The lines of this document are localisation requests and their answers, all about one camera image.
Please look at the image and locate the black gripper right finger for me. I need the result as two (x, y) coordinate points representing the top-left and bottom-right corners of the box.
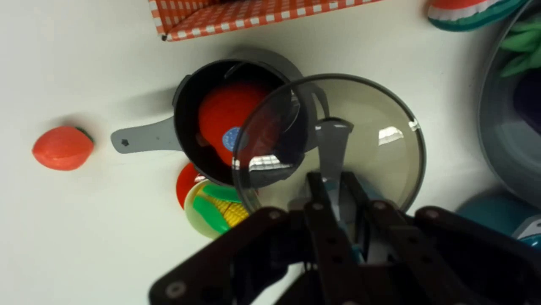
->
(339, 172), (541, 305)

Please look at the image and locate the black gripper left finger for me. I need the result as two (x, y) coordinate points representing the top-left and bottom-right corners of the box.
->
(147, 172), (363, 305)

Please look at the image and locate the teal toy pan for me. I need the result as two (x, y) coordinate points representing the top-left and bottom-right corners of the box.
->
(453, 190), (541, 251)

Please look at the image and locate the red toy half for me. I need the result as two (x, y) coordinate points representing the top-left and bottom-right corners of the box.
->
(174, 162), (204, 212)

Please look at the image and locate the grey toy plate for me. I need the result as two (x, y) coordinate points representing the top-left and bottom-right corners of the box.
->
(476, 0), (541, 212)

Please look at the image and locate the red toy with blue spot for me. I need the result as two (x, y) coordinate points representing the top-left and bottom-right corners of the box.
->
(196, 84), (273, 170)

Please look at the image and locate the red toy strawberry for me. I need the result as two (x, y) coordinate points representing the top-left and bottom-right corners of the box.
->
(30, 124), (96, 173)

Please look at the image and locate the red checkered cardboard box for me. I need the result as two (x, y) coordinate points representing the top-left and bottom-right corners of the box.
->
(147, 0), (380, 45)

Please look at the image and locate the toy fruit slice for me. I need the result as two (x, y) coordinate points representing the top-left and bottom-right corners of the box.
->
(424, 0), (529, 34)

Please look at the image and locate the small black pot grey handle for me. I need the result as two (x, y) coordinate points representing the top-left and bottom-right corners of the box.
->
(108, 46), (331, 189)

